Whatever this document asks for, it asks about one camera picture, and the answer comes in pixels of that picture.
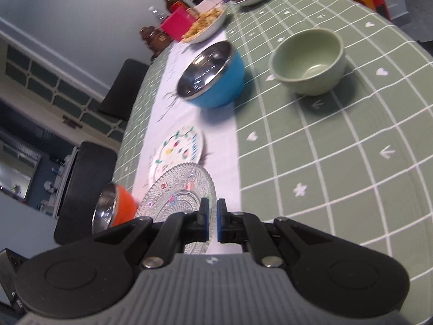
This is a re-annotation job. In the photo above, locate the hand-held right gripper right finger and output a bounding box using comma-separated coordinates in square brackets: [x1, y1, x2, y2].
[216, 199, 335, 267]

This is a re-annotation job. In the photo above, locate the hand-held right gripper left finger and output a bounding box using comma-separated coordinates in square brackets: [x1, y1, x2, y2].
[95, 198, 210, 268]

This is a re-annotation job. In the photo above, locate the clear patterned glass plate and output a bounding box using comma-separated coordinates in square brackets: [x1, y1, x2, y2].
[135, 162, 217, 254]

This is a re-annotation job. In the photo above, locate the green ceramic bowl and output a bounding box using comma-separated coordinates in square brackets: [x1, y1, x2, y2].
[269, 28, 346, 96]

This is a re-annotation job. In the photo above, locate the white floral plate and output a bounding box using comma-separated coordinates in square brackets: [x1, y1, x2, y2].
[149, 125, 205, 181]

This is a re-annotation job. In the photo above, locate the orange steel bowl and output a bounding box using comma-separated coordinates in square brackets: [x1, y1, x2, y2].
[91, 183, 139, 235]

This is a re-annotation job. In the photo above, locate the white table runner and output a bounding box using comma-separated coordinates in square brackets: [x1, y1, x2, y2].
[130, 5, 242, 254]

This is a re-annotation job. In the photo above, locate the green checked tablecloth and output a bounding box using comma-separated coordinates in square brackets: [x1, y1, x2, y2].
[111, 0, 433, 271]

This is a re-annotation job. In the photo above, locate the black chair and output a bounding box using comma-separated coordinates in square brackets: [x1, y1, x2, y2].
[54, 141, 118, 245]
[98, 58, 149, 121]

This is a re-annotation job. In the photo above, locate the blue steel bowl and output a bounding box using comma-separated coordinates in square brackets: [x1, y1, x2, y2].
[176, 41, 246, 109]

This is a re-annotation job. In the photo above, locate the brown bear figure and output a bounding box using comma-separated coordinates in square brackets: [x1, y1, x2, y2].
[140, 26, 173, 60]

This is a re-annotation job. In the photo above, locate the white oval plate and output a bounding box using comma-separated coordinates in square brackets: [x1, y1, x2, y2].
[179, 5, 228, 44]

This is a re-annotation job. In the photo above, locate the pile of fried snacks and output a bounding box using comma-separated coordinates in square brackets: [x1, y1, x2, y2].
[183, 7, 224, 39]

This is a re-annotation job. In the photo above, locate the red box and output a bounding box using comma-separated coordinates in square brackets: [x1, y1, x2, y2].
[160, 7, 198, 41]

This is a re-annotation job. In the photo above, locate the white framed glass partition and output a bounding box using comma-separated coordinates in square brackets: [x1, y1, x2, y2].
[0, 45, 123, 143]

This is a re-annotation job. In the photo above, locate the clear plastic bottle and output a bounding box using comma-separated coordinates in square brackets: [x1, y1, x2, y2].
[148, 6, 167, 22]

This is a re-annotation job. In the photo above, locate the pale pink box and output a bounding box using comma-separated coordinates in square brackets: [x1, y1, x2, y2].
[194, 0, 220, 14]

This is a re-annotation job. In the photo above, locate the brown liquor bottle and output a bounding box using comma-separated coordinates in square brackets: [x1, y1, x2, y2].
[156, 0, 195, 17]

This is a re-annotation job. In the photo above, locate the red plastic stool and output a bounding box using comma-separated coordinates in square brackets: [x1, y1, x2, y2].
[367, 0, 393, 21]

